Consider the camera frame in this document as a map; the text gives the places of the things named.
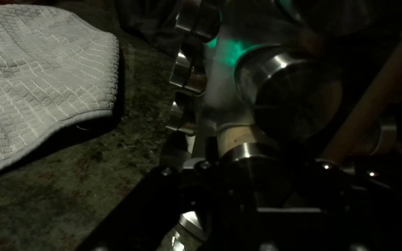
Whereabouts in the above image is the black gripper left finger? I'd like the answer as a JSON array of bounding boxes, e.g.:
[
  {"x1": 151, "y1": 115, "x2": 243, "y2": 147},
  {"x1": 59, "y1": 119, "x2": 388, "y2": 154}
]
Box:
[{"x1": 76, "y1": 163, "x2": 221, "y2": 251}]

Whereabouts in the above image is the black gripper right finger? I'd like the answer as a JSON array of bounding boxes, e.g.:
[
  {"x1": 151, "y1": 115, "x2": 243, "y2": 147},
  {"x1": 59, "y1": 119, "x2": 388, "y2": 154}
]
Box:
[{"x1": 298, "y1": 159, "x2": 402, "y2": 251}]

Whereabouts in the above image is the glass seasoning jar chrome lid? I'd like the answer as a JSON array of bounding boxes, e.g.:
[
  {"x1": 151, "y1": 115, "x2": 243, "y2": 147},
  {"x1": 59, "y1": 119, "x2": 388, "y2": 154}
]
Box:
[{"x1": 217, "y1": 124, "x2": 300, "y2": 211}]

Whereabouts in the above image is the large chrome-lidded seasoning jar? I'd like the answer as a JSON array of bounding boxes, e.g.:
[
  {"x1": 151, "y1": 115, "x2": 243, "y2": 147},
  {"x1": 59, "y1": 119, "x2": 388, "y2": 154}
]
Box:
[{"x1": 232, "y1": 45, "x2": 348, "y2": 147}]

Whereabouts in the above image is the chrome revolving seasoning rack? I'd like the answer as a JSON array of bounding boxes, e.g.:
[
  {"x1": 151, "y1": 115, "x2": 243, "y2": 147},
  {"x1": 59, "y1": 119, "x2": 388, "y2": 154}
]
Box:
[{"x1": 158, "y1": 0, "x2": 402, "y2": 187}]

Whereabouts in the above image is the small chrome-lidded seasoning jar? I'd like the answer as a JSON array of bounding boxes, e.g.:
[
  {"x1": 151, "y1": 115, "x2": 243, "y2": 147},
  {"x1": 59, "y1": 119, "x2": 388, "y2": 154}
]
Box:
[
  {"x1": 168, "y1": 46, "x2": 210, "y2": 95},
  {"x1": 173, "y1": 0, "x2": 224, "y2": 45}
]

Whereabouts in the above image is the gray waffle-weave towel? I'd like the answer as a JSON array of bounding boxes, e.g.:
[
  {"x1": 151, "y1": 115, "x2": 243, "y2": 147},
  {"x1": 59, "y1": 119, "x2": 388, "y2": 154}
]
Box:
[{"x1": 0, "y1": 4, "x2": 122, "y2": 181}]

